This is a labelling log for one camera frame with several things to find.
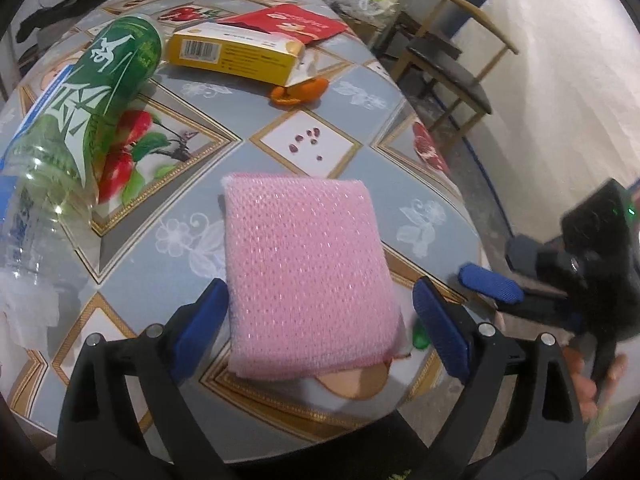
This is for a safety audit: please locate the wooden chair black seat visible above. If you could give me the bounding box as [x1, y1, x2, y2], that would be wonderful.
[390, 0, 521, 151]

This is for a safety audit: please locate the white plastic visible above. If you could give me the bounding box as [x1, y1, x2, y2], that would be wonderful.
[0, 270, 66, 351]

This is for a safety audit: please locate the dark brown stool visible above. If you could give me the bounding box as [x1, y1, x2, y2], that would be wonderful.
[375, 9, 431, 61]

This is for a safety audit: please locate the person's right hand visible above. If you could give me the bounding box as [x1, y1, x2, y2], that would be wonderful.
[562, 345, 628, 423]

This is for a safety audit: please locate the black cloth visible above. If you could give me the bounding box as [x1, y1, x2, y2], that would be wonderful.
[15, 0, 101, 43]

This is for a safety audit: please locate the pink sponge cloth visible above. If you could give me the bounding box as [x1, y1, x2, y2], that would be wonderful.
[220, 172, 405, 383]

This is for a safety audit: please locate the orange peel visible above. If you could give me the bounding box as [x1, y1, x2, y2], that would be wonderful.
[270, 77, 329, 107]

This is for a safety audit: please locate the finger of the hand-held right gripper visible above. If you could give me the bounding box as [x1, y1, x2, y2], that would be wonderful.
[459, 262, 581, 333]
[505, 236, 568, 291]

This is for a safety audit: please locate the blue label plastic bottle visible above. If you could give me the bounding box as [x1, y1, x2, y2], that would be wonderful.
[0, 67, 68, 286]

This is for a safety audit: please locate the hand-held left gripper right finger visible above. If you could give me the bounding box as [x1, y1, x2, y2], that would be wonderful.
[412, 276, 587, 480]

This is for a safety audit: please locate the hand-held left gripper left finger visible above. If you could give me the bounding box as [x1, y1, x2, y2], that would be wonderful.
[56, 278, 236, 480]

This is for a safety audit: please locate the yellow cardboard box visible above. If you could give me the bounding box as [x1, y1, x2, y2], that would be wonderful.
[165, 22, 321, 86]

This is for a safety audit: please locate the green label plastic bottle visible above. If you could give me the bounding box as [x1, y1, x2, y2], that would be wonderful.
[10, 14, 166, 221]

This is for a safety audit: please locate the red packet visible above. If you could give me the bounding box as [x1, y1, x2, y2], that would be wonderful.
[220, 4, 351, 46]

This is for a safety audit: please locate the table with fruit print cloth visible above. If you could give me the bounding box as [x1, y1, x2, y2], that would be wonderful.
[0, 0, 483, 453]

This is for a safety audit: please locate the white mattress blue edge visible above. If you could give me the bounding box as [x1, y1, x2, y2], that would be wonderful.
[460, 0, 640, 241]

